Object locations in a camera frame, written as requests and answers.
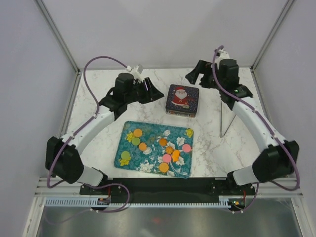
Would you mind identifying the teal floral tray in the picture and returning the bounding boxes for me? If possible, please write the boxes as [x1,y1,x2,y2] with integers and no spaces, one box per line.
[114,121,194,179]

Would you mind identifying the orange flower cookie lower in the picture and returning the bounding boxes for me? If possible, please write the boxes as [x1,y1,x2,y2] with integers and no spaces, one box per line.
[171,150,180,162]

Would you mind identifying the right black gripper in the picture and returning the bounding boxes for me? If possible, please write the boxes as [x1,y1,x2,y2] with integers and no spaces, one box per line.
[185,60,225,91]

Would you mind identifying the green round cookie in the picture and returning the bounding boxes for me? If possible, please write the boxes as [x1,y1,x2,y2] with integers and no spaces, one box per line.
[121,151,131,160]
[131,137,141,146]

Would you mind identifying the green round cookie lower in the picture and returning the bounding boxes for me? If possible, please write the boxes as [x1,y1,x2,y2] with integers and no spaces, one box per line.
[121,151,131,160]

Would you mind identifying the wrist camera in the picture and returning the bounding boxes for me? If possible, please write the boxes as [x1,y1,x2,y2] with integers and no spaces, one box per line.
[216,49,230,61]
[129,64,143,78]

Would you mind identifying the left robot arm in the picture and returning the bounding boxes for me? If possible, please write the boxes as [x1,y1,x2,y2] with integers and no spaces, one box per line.
[45,73,164,195]

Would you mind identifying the white cable duct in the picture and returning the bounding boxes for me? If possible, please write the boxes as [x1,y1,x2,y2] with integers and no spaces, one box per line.
[45,197,231,208]

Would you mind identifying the orange round cookie top left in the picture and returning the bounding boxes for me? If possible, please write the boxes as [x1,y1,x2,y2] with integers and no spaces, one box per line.
[133,129,143,138]

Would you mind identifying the aluminium frame rail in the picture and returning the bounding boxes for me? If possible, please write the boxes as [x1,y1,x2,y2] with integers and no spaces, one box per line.
[34,178,303,198]

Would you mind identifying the pink round cookie lower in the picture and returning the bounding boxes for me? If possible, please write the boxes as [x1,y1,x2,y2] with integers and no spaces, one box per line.
[162,154,172,163]

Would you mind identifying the pink round cookie right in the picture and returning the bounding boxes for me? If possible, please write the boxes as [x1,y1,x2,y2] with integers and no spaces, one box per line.
[182,144,192,153]

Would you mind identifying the orange round cookie left centre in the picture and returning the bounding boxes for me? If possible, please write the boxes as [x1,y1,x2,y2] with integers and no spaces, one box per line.
[138,143,147,151]

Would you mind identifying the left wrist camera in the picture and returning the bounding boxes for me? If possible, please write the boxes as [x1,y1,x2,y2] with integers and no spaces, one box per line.
[129,64,143,78]

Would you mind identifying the green round cookie upper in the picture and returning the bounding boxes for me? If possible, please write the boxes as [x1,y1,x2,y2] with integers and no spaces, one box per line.
[131,137,141,146]

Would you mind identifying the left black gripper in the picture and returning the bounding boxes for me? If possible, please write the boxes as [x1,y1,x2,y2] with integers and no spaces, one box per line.
[125,78,164,105]

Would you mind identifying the orange round cookie bottom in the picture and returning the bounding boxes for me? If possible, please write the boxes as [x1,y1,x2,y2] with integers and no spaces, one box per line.
[159,162,169,173]

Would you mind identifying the pink round cookie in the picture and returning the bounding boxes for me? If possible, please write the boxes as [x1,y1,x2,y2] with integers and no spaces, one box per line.
[162,154,172,163]
[182,144,192,153]

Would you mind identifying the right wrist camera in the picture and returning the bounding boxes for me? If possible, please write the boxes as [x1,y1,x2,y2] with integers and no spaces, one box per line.
[216,49,230,61]

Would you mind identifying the black mounting base plate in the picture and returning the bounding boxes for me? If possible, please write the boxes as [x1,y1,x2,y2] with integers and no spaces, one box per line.
[79,177,256,205]

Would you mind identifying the orange round cookie mid right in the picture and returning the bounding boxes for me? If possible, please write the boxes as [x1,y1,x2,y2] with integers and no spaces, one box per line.
[165,146,174,155]

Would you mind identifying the gold tin lid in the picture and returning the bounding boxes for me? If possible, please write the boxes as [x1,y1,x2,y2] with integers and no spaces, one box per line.
[165,84,199,114]

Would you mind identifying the square cookie tin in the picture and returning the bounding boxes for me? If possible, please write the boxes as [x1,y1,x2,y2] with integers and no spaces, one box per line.
[166,110,196,118]

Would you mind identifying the orange round cookie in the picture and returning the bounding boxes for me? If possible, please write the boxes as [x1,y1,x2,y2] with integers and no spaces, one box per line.
[133,129,143,138]
[159,162,169,173]
[138,143,147,151]

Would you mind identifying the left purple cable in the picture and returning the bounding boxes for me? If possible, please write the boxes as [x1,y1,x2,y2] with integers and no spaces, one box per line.
[46,55,131,213]

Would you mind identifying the metal tongs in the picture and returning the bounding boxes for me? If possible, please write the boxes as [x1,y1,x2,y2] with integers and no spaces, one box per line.
[219,101,236,138]

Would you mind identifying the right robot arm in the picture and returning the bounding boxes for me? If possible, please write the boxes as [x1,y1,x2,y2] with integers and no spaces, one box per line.
[185,59,300,195]

